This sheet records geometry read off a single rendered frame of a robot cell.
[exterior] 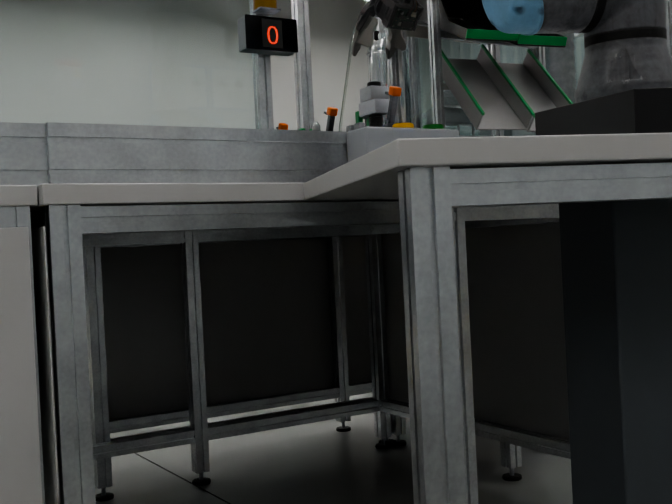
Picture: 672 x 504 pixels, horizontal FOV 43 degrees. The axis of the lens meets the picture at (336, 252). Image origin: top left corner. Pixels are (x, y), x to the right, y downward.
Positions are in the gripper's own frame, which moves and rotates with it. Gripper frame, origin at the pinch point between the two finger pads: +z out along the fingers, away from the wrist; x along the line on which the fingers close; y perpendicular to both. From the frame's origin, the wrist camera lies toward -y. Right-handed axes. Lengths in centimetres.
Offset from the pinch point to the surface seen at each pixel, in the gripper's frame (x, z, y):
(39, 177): -73, 11, 31
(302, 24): 44, 41, -104
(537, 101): 44.9, 5.0, 8.2
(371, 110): -2.2, 8.5, 10.2
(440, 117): 20.1, 11.7, 6.3
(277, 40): -17.8, 3.5, -8.5
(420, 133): -7.3, -0.4, 33.2
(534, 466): 94, 124, 33
